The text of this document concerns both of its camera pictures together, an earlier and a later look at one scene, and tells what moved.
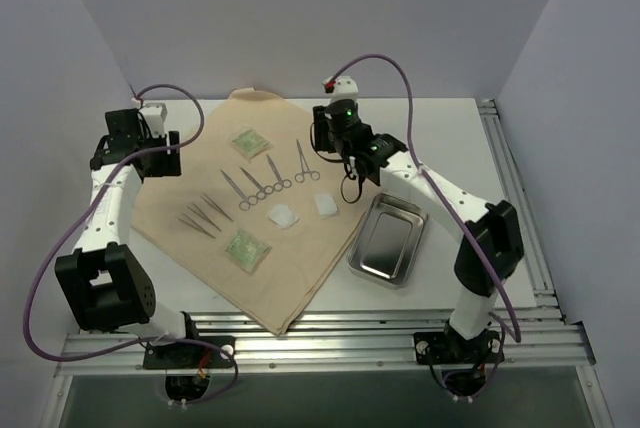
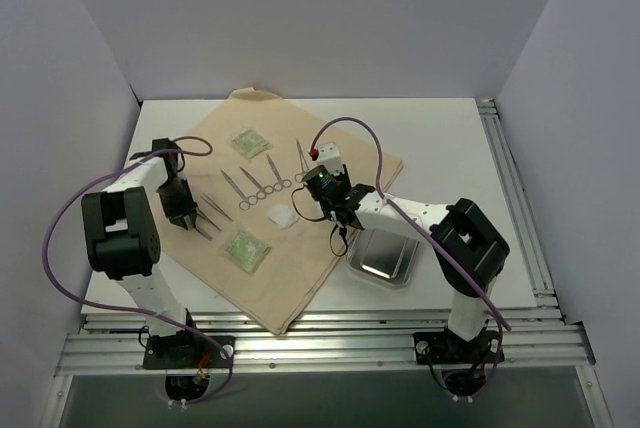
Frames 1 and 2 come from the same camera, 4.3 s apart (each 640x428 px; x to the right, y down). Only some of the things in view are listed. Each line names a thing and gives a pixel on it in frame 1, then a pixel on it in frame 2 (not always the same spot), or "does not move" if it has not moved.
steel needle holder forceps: (305, 170) does not move
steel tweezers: (217, 207) does not move
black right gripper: (321, 129) → (314, 176)
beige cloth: (239, 197) does not move
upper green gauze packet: (250, 143) does not move
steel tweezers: (204, 217) → (198, 226)
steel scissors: (248, 200) does not move
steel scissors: (280, 183) does not move
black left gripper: (163, 157) → (181, 213)
